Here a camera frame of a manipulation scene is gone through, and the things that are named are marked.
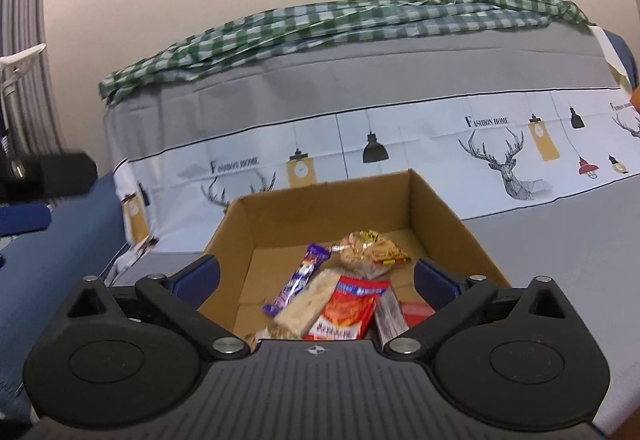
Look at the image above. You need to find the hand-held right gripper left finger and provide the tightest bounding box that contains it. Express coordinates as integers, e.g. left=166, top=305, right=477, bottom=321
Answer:
left=47, top=254, right=251, bottom=361

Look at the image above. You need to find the red snack packet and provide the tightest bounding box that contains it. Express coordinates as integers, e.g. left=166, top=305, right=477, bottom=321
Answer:
left=304, top=274, right=391, bottom=342

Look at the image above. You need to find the silver snack packet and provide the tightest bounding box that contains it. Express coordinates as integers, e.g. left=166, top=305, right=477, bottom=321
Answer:
left=374, top=289, right=411, bottom=346

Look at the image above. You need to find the tan speckled snack packet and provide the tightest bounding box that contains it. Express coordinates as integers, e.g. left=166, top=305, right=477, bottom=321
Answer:
left=242, top=326, right=296, bottom=353

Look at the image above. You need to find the white rack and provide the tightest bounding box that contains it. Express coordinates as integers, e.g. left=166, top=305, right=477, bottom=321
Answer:
left=0, top=44, right=47, bottom=121

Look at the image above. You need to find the green checkered cloth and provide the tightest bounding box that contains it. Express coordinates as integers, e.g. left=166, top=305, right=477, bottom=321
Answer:
left=97, top=0, right=598, bottom=103

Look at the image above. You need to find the long beige cake packet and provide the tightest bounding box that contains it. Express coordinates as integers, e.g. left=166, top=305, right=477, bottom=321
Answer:
left=272, top=268, right=346, bottom=336

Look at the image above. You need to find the clear bag of crackers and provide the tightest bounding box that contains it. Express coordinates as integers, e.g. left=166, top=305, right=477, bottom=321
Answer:
left=332, top=230, right=412, bottom=280

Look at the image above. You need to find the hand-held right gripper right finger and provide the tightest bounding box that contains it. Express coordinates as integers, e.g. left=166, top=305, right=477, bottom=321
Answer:
left=382, top=257, right=576, bottom=361

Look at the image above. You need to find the cardboard box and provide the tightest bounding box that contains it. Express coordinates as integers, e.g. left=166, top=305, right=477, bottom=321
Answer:
left=197, top=168, right=512, bottom=356

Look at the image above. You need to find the purple candy bar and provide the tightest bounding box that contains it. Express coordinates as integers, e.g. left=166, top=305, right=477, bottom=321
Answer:
left=262, top=242, right=333, bottom=317

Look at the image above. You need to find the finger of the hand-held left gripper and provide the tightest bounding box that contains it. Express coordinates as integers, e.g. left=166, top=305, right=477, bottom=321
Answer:
left=0, top=151, right=99, bottom=207
left=0, top=202, right=53, bottom=237

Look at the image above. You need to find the blue sofa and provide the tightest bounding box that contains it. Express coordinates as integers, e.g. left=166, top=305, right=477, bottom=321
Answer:
left=0, top=27, right=640, bottom=440

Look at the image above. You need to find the red packet white label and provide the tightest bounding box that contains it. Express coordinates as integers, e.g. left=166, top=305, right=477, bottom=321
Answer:
left=399, top=300, right=437, bottom=328

